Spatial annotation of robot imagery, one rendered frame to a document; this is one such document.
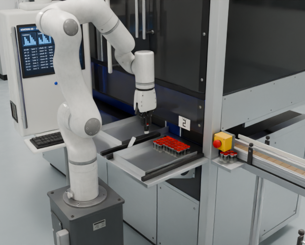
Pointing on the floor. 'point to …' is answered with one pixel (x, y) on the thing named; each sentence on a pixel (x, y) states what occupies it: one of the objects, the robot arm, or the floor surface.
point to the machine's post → (212, 115)
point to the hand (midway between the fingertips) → (146, 120)
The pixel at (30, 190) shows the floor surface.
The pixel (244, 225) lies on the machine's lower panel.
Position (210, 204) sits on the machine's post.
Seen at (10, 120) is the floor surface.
